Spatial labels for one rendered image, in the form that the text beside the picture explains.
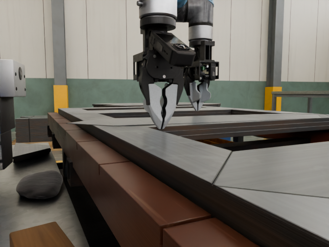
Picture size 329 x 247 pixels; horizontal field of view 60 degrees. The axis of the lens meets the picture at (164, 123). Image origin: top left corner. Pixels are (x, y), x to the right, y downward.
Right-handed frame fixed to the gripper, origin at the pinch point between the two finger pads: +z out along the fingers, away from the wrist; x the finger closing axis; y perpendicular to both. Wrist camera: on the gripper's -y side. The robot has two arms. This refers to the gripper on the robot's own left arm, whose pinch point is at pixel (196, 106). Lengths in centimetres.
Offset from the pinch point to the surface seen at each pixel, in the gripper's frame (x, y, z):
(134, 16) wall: 211, -651, -206
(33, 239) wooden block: -49, 41, 14
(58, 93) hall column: 14, -646, -4
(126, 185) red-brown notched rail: -41, 54, 4
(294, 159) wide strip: -25, 59, 2
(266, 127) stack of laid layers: 2.7, 27.8, 3.8
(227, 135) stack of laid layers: -9.4, 28.5, 4.9
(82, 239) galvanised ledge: -42, 34, 19
